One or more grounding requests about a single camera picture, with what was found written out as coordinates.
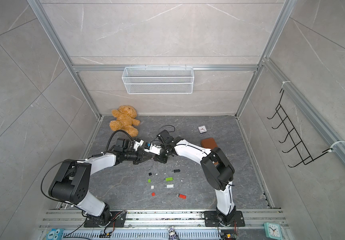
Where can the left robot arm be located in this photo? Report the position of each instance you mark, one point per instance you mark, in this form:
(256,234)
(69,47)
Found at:
(71,182)

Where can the white wire mesh basket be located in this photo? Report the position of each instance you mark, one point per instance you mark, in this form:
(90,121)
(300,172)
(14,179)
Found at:
(158,80)

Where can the brown teddy bear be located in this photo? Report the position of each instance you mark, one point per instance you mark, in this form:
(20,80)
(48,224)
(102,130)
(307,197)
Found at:
(125,120)

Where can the black wire hook rack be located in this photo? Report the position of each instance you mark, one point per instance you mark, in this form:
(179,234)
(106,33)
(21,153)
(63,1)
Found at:
(293,136)

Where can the teal alarm clock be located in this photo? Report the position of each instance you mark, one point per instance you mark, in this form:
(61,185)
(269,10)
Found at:
(273,231)

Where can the green usb drive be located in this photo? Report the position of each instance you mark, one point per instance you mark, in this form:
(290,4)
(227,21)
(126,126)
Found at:
(169,179)

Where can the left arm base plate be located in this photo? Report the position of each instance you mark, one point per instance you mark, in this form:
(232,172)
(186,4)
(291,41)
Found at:
(107,219)

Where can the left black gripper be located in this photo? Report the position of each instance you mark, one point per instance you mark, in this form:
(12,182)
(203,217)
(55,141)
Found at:
(142,156)

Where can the blue cartoon alarm clock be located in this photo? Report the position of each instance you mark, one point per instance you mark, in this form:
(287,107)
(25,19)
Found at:
(54,234)

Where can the small purple toy figure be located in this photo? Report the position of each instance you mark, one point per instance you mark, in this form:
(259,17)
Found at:
(172,234)

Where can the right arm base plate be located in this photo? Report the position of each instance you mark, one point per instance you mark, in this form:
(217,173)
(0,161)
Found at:
(216,219)

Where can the brown leather wallet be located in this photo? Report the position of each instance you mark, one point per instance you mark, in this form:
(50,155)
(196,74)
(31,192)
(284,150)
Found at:
(209,143)

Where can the small square pink-white packet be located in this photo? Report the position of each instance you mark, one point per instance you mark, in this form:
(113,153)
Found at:
(202,129)

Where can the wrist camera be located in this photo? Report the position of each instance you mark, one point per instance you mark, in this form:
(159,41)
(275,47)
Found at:
(152,148)
(136,144)

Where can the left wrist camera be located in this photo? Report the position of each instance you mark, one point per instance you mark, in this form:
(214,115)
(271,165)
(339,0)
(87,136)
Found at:
(136,144)

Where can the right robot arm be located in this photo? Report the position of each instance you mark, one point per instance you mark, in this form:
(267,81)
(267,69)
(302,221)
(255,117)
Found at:
(218,170)

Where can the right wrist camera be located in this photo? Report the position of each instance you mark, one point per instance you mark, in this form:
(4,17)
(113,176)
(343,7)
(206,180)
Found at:
(152,148)

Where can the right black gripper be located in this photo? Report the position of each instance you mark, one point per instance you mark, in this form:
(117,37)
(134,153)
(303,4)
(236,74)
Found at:
(160,158)

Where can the red usb drive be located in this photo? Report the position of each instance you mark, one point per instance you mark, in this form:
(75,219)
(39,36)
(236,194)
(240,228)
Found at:
(182,196)

